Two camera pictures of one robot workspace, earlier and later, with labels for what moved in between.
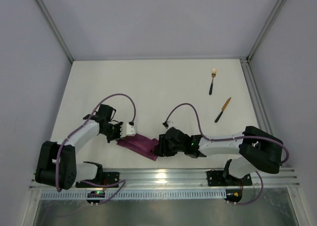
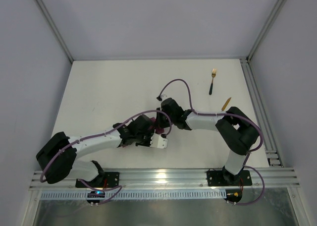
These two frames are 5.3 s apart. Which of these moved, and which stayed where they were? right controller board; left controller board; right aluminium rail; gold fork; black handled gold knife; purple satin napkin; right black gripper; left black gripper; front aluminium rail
Moved: right black gripper; left black gripper; purple satin napkin
Stayed: right controller board; black handled gold knife; gold fork; right aluminium rail; front aluminium rail; left controller board
